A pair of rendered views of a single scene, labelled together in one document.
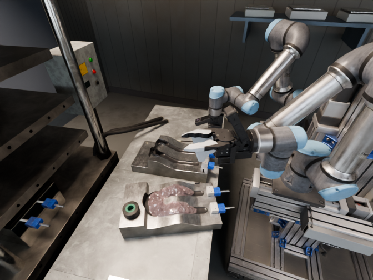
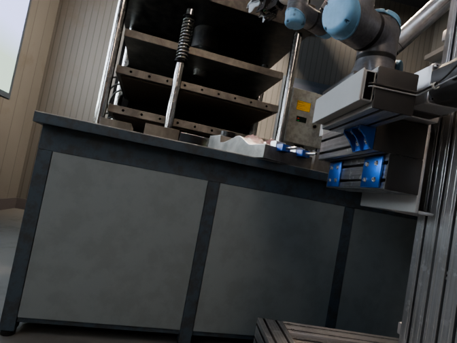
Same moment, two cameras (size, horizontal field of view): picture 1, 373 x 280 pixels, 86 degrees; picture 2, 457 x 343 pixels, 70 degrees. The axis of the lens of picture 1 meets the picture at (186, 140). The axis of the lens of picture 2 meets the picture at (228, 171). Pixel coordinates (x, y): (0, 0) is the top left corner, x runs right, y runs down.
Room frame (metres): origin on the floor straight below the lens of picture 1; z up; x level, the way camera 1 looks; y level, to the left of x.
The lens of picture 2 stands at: (-0.13, -1.29, 0.65)
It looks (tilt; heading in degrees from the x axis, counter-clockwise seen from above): 3 degrees up; 65
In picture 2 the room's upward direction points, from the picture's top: 11 degrees clockwise
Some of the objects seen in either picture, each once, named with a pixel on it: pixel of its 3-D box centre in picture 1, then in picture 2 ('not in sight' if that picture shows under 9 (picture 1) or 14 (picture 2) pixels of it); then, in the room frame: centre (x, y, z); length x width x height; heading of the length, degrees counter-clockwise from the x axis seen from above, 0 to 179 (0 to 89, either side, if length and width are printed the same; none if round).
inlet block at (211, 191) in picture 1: (218, 191); (304, 154); (0.71, -0.18, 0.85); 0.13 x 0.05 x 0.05; 96
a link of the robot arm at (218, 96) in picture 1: (216, 97); not in sight; (0.98, -0.16, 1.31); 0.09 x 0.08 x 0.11; 117
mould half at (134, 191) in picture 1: (171, 205); (255, 151); (0.62, 0.08, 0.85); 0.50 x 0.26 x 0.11; 96
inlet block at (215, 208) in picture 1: (222, 208); (285, 148); (0.60, -0.19, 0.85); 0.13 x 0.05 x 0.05; 96
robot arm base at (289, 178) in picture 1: (300, 173); (373, 74); (0.64, -0.54, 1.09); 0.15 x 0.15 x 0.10
